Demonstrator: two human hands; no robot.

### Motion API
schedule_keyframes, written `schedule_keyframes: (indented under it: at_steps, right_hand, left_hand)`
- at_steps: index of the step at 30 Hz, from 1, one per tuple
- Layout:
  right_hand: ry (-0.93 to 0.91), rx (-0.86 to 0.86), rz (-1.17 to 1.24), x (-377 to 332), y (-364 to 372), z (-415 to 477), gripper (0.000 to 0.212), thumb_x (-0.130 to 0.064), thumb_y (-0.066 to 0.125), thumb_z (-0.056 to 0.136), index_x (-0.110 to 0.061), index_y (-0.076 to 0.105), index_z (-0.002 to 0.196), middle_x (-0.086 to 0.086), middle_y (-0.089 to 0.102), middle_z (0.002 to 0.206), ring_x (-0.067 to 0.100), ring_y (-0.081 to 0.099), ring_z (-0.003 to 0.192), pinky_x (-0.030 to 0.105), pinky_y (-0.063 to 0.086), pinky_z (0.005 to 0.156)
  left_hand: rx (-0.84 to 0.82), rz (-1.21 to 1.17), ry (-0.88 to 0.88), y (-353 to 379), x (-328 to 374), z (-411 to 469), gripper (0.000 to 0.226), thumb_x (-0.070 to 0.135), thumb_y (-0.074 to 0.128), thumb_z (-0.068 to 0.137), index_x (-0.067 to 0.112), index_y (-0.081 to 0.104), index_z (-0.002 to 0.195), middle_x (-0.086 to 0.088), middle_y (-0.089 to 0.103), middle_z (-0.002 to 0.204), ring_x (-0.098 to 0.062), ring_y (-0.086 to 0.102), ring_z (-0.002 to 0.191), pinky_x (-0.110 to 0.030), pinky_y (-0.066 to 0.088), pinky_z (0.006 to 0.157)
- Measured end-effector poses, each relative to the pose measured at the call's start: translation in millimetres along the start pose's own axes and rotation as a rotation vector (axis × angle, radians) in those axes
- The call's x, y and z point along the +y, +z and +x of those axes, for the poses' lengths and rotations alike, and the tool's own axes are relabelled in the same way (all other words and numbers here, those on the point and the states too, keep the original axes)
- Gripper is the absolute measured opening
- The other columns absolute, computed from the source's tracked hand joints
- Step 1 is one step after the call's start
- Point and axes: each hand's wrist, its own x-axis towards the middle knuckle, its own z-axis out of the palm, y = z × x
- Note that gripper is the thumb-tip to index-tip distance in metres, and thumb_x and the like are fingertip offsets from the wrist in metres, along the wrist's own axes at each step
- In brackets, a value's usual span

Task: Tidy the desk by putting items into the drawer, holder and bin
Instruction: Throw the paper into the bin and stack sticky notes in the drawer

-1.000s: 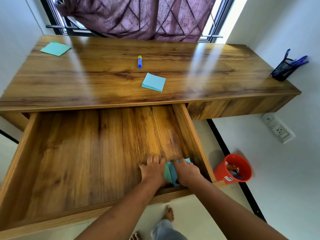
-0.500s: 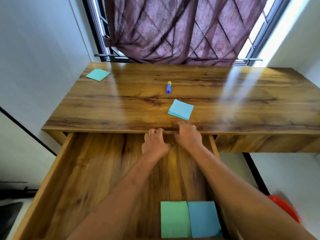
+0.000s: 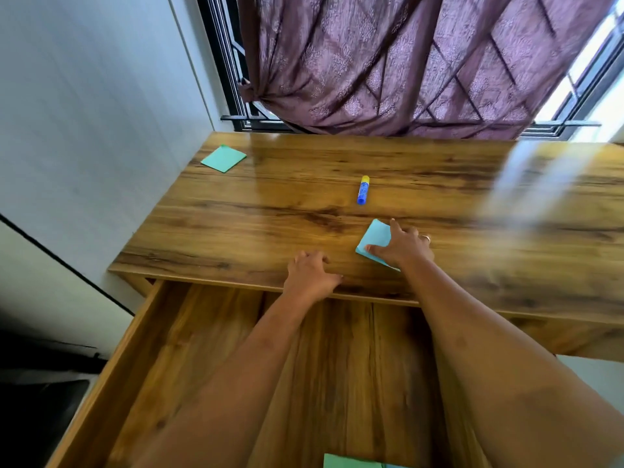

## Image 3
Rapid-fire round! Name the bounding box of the person's right hand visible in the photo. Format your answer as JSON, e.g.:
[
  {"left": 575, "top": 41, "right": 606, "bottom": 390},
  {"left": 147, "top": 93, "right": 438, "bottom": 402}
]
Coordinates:
[{"left": 365, "top": 218, "right": 436, "bottom": 271}]

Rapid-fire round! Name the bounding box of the white wood grain wardrobe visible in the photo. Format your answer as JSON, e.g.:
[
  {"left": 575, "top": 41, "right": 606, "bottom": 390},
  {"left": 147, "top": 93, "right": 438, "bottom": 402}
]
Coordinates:
[{"left": 0, "top": 0, "right": 218, "bottom": 359}]

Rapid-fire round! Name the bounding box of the person's left forearm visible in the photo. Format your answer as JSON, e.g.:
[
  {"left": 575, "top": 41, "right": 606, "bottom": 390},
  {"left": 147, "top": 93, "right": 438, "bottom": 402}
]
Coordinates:
[{"left": 131, "top": 287, "right": 337, "bottom": 468}]

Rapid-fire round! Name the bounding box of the wooden desk drawer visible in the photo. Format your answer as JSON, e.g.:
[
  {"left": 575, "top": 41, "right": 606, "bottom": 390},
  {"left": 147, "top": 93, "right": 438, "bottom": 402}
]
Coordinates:
[
  {"left": 46, "top": 279, "right": 488, "bottom": 468},
  {"left": 506, "top": 316, "right": 624, "bottom": 364}
]

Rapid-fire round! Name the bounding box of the person's left hand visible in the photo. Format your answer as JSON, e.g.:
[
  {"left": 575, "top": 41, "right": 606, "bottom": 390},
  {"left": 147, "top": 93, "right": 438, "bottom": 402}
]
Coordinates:
[{"left": 282, "top": 250, "right": 344, "bottom": 303}]

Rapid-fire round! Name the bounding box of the black baseboard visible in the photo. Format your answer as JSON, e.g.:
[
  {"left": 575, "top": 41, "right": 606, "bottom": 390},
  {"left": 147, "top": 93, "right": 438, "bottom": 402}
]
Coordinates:
[{"left": 0, "top": 213, "right": 135, "bottom": 317}]

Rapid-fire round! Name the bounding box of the black chair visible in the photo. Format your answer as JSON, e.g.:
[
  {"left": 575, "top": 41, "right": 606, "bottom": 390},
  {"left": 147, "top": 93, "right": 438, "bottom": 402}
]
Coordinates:
[{"left": 0, "top": 331, "right": 108, "bottom": 468}]

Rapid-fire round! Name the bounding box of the person's right forearm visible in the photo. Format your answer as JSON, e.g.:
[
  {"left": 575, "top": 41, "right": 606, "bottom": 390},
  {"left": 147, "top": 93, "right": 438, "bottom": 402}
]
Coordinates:
[{"left": 399, "top": 257, "right": 624, "bottom": 468}]

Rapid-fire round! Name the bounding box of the green sticky note pad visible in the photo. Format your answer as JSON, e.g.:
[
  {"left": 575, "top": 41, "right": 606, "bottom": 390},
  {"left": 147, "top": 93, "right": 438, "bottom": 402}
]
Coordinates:
[
  {"left": 200, "top": 144, "right": 248, "bottom": 174},
  {"left": 323, "top": 452, "right": 386, "bottom": 468}
]

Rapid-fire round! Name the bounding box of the purple patterned curtain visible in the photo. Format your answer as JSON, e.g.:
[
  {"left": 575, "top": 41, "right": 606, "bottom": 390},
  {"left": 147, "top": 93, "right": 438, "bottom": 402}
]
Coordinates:
[{"left": 237, "top": 0, "right": 620, "bottom": 140}]

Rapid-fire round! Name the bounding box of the black window frame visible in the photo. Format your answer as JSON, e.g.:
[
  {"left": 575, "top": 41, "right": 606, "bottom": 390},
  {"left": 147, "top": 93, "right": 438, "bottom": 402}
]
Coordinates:
[{"left": 194, "top": 0, "right": 624, "bottom": 142}]

